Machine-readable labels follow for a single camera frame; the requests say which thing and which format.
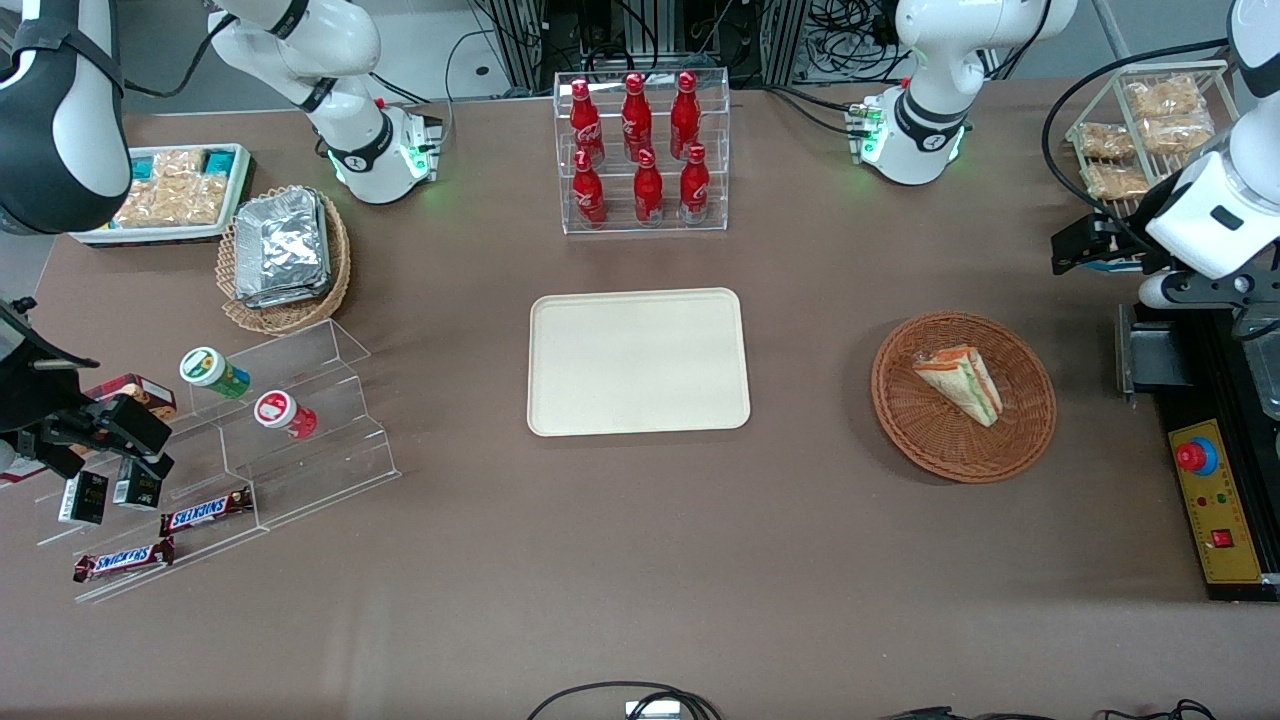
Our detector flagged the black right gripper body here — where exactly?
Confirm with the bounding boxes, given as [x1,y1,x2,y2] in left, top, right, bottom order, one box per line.
[0,298,101,465]

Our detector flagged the triangular sandwich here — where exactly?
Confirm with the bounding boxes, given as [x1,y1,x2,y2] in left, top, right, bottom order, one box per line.
[911,344,1005,429]

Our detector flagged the white rectangular snack tray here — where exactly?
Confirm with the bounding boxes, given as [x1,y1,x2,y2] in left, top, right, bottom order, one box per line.
[68,142,255,248]

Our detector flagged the light tan wicker basket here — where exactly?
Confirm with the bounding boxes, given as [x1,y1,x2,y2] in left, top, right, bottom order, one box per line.
[216,185,354,337]

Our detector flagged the brown round wicker basket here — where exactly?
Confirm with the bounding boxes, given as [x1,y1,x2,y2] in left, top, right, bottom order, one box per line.
[870,311,1059,486]

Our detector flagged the beige rectangular tray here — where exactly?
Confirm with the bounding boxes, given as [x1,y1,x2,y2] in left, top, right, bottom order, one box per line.
[527,287,752,439]

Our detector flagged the red brown snack box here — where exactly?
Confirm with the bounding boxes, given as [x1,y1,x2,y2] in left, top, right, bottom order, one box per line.
[84,372,179,422]

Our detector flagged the small black box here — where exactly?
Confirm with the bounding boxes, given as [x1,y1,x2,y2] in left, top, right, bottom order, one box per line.
[57,469,110,527]
[111,458,165,512]

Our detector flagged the clear bagged cracker pack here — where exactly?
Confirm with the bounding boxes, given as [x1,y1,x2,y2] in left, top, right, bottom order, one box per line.
[1077,121,1137,162]
[1135,112,1217,157]
[1084,162,1152,202]
[1126,75,1207,120]

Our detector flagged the green snack cup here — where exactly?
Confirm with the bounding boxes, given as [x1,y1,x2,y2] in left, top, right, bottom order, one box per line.
[179,346,252,400]

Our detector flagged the Snickers chocolate bar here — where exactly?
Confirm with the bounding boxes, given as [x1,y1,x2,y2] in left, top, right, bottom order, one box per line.
[159,486,255,539]
[71,537,177,585]

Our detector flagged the red snack cup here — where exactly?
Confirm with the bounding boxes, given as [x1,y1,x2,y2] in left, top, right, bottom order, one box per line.
[252,389,319,440]

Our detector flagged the clear plastic container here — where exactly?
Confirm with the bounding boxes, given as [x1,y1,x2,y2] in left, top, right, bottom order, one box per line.
[1238,312,1280,422]

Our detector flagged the black machine with red button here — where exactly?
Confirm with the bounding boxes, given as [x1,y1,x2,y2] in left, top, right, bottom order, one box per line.
[1114,280,1280,604]

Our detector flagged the clear acrylic stepped display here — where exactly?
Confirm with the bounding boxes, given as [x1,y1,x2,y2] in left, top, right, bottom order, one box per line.
[34,319,403,607]

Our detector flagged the clear cracker snack pack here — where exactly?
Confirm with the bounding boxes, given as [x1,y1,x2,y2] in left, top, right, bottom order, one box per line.
[113,150,231,228]

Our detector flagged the silver foil container stack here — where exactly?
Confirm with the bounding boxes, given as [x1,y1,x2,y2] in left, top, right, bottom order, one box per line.
[232,187,334,310]

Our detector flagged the yellow control panel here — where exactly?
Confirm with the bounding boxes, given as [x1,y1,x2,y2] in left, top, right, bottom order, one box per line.
[1167,417,1267,587]

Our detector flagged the clear acrylic bottle rack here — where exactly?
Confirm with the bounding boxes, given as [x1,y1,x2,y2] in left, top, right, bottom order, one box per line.
[554,67,732,237]

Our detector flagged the red cola bottle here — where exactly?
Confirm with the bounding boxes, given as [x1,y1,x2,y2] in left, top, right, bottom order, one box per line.
[621,72,654,162]
[571,150,609,230]
[569,79,607,167]
[679,143,712,225]
[633,148,665,227]
[669,70,702,161]

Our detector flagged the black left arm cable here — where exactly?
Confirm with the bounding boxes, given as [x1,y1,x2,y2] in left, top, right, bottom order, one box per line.
[1041,38,1233,253]

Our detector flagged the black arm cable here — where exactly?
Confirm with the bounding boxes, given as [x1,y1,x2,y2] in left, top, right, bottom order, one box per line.
[1041,38,1233,253]
[118,12,243,101]

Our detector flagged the white wire rack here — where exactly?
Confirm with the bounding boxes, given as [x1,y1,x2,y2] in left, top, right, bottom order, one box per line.
[1064,59,1242,219]

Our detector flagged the black base power cable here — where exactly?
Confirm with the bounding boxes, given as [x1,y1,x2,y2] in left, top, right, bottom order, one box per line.
[766,83,873,137]

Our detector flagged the tangled black cable bundle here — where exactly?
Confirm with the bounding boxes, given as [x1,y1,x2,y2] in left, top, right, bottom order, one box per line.
[808,0,906,83]

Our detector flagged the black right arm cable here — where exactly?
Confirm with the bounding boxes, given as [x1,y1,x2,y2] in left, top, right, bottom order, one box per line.
[118,12,243,101]

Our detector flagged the aluminium frame profile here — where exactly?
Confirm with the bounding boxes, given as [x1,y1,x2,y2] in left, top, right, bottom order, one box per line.
[488,0,547,93]
[758,0,813,88]

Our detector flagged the black thin table cable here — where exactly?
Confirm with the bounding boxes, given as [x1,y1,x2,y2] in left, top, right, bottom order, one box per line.
[878,697,1219,720]

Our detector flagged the black looped table cable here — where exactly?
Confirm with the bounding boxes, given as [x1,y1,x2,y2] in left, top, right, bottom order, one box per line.
[524,681,723,720]

